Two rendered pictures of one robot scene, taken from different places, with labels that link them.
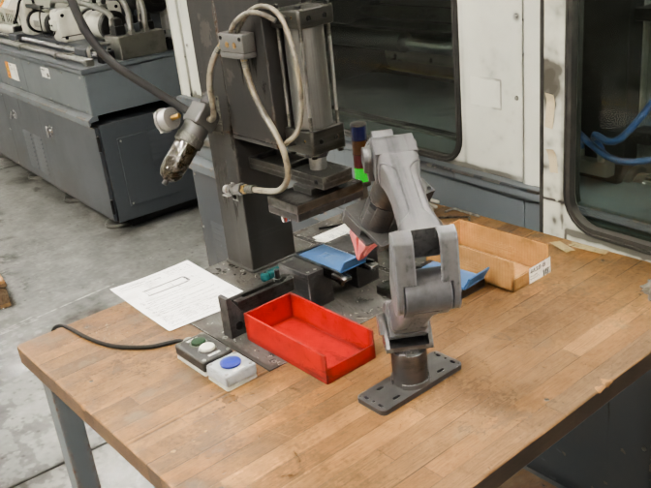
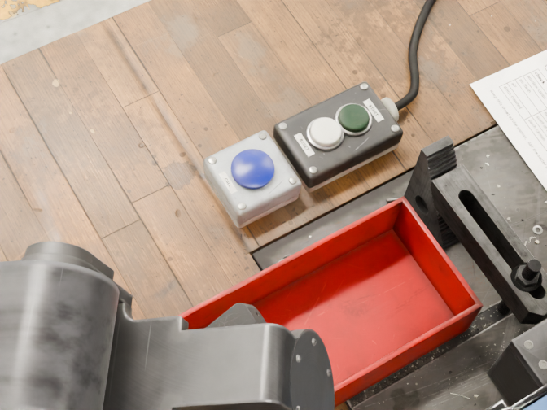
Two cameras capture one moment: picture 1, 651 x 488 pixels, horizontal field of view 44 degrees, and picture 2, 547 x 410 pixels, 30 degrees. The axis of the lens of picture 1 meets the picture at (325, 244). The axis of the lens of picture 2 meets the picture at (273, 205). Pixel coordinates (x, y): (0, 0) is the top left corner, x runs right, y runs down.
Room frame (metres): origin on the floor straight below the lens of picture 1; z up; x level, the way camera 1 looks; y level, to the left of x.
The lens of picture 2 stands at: (1.33, -0.25, 1.75)
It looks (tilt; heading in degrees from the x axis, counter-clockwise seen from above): 63 degrees down; 90
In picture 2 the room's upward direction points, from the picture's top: 7 degrees clockwise
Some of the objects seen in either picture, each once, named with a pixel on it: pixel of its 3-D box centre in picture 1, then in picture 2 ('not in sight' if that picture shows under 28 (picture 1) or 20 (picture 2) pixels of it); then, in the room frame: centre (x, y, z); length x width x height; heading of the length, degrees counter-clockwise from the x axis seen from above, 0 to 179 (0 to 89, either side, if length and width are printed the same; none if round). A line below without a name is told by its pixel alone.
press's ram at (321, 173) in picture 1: (290, 144); not in sight; (1.67, 0.05, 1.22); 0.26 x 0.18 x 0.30; 38
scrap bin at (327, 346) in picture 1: (307, 335); (317, 329); (1.37, 0.05, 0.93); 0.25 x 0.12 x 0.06; 38
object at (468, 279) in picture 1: (450, 270); not in sight; (1.58, -0.26, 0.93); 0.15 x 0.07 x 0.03; 42
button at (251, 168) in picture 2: (231, 364); (252, 172); (1.30, 0.20, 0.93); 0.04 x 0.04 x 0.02
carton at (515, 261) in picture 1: (485, 254); not in sight; (1.65, -0.35, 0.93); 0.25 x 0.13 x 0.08; 38
